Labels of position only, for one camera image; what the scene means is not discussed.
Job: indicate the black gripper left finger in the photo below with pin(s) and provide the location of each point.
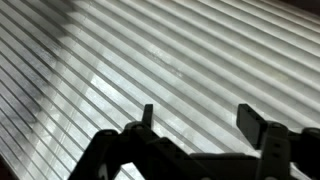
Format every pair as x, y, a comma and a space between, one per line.
133, 153

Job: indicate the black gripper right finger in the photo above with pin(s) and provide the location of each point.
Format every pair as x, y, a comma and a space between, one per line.
276, 150

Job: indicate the white slatted window blind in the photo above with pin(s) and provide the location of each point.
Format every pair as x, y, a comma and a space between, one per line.
166, 53

